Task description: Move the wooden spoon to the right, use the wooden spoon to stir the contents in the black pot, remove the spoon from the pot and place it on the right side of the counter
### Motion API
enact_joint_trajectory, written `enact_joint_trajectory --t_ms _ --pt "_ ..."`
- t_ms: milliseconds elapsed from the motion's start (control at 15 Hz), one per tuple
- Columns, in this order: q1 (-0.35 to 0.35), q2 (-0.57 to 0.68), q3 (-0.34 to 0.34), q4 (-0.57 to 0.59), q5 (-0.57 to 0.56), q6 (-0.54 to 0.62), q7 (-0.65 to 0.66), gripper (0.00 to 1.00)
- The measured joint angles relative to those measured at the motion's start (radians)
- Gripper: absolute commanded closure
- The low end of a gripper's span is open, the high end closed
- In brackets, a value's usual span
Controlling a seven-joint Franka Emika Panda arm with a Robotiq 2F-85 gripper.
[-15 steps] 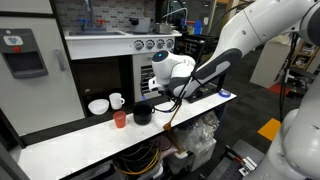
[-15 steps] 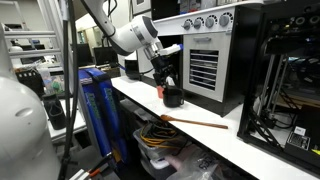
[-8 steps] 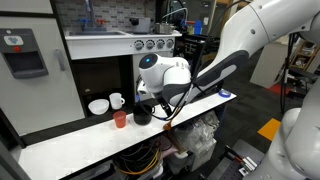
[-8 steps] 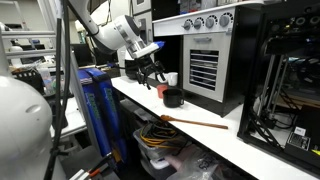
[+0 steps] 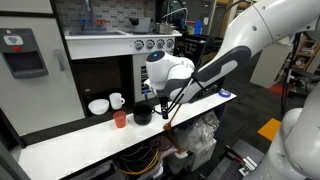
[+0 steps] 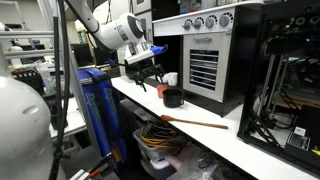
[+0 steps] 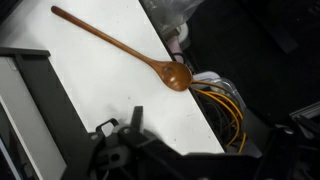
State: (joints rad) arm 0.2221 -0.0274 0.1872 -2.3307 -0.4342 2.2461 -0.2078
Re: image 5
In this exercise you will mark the white cabinet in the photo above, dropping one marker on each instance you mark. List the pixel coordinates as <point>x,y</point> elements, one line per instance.
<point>266,66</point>

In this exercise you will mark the grey stove knob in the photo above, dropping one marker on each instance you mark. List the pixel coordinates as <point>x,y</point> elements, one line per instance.
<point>160,43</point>
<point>169,43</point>
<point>150,44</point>
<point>138,45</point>

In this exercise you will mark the white mug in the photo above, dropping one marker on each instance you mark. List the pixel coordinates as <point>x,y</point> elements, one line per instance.
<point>115,101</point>

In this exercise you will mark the blue plastic container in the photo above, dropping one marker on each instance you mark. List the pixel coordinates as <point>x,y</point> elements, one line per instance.
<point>198,27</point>

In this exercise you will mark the toy kitchen sink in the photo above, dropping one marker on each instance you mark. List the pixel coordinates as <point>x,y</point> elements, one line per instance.
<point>96,33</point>

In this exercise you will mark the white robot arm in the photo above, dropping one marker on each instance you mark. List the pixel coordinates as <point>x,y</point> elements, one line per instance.
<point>240,56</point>

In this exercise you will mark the white plastic container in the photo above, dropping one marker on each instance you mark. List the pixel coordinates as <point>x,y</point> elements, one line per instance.
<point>190,160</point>

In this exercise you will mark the black bench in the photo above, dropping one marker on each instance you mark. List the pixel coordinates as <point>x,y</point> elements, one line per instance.
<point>300,75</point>

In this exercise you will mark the pink bag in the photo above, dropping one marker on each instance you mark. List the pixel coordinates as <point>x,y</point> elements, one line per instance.
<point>165,146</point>

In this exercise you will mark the white bowl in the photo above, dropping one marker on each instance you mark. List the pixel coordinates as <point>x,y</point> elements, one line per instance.
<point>98,107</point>

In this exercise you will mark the clear plastic bag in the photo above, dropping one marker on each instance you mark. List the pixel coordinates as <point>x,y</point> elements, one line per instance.
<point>196,133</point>

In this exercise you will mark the red plastic cup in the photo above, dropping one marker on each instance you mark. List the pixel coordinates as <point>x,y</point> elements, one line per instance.
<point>120,120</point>

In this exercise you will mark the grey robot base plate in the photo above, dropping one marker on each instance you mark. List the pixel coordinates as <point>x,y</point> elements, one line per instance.
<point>233,166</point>

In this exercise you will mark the silver pot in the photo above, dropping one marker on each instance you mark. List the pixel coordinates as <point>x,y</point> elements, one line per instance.
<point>163,29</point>

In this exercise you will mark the white toy fridge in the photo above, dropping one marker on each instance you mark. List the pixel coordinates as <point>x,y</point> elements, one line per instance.
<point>36,100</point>

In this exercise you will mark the red floor mat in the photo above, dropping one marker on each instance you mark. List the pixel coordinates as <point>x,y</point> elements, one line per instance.
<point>276,89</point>

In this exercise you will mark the thin wooden stick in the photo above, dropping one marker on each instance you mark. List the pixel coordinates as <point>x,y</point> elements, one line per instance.
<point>172,117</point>

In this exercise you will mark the grey toy coffee maker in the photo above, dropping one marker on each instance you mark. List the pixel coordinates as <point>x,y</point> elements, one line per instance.
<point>141,26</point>

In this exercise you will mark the wooden shelf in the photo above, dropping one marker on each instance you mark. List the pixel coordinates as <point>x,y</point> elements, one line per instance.
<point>306,50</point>

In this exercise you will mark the grey toy faucet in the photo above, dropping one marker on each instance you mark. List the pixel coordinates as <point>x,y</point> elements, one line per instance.
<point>90,13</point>

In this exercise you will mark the clear plastic storage bin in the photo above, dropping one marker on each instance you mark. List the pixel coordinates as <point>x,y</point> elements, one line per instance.
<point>156,173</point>

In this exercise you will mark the black frame 3D printer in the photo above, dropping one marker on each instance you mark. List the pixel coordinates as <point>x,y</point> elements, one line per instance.
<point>190,46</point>

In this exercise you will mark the white toy kitchen stove unit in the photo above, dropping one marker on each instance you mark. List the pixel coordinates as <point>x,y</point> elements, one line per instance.
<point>100,46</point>

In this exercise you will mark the grey fridge water dispenser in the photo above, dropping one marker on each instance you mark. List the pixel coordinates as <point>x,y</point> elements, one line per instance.
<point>23,66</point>

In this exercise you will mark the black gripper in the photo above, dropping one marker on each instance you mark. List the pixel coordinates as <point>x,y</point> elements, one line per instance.
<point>162,99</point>

